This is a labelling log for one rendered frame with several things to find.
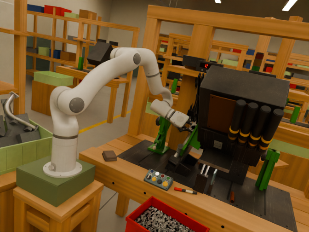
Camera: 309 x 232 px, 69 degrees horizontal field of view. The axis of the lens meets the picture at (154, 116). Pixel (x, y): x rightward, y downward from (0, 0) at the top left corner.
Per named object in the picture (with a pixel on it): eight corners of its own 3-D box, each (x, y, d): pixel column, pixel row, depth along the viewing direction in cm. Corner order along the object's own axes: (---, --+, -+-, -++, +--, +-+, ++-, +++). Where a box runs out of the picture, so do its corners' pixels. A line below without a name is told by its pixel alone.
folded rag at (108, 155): (117, 161, 146) (117, 157, 145) (105, 161, 143) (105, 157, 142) (113, 153, 155) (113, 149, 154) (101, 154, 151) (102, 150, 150)
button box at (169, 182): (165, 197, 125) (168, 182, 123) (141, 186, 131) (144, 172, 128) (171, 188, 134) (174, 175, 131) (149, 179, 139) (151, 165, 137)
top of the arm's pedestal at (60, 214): (60, 223, 102) (61, 216, 100) (12, 195, 113) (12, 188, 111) (103, 189, 130) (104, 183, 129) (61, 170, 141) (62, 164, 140)
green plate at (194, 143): (193, 157, 138) (210, 129, 130) (182, 149, 140) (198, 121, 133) (198, 151, 148) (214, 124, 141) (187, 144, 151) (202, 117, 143)
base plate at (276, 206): (296, 236, 112) (298, 233, 112) (115, 158, 153) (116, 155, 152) (288, 194, 149) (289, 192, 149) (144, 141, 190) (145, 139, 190)
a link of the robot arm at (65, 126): (57, 140, 105) (60, 89, 100) (45, 128, 118) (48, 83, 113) (82, 137, 113) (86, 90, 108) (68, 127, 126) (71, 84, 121)
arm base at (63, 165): (58, 182, 105) (61, 144, 101) (34, 167, 114) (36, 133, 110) (89, 170, 121) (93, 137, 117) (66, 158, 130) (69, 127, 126)
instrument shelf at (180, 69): (308, 102, 129) (311, 95, 128) (166, 70, 163) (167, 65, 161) (301, 98, 151) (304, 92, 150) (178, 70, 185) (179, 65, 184)
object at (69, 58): (82, 95, 638) (90, 10, 575) (17, 77, 712) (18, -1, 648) (93, 93, 688) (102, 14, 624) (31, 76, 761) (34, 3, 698)
